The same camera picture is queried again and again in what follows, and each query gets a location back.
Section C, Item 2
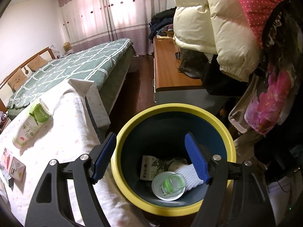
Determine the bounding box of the red dotted puffer jacket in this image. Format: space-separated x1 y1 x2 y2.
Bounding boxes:
228 0 287 48

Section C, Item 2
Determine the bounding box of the pink white curtain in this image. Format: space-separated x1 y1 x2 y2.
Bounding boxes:
58 0 175 55

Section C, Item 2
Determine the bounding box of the pink strawberry milk carton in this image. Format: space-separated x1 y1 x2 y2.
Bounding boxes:
1 147 26 182

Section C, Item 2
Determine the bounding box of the left brown bear pillow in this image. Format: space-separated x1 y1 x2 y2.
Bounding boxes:
7 75 28 92

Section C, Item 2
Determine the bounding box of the green checked bed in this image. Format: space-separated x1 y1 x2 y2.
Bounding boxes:
7 38 136 119

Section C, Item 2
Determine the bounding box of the small wicker basket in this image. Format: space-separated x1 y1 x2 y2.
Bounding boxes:
63 42 72 52

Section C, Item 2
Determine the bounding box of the green white carton box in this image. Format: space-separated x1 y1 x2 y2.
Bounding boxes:
140 155 168 181

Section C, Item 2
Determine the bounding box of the dark clothes pile by curtain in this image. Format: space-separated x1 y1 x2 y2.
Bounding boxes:
148 7 177 40

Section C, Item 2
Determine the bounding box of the right brown bear pillow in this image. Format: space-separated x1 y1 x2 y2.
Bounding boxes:
27 55 48 72

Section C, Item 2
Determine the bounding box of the white foam fruit net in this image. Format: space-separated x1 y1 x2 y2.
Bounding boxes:
174 164 204 191

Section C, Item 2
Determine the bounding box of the wooden desk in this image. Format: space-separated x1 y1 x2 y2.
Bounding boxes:
153 37 227 112

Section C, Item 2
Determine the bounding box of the white dotted table cloth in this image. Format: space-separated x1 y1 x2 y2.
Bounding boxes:
1 79 149 226

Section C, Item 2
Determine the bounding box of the cream puffer jacket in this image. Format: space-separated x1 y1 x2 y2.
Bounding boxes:
173 0 261 82

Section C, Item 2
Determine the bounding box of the wooden headboard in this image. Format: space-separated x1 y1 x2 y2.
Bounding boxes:
0 46 57 114

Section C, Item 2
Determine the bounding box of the yellow rimmed trash bin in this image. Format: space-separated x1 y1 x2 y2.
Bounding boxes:
111 103 236 217

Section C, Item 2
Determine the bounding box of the floral pink scarf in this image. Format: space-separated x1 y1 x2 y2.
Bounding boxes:
244 64 296 135

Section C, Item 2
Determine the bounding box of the brown bear pillow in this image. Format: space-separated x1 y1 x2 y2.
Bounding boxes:
27 55 48 72
7 75 28 92

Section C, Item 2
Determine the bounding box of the white green aloe bottle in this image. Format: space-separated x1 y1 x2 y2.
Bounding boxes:
12 98 51 149

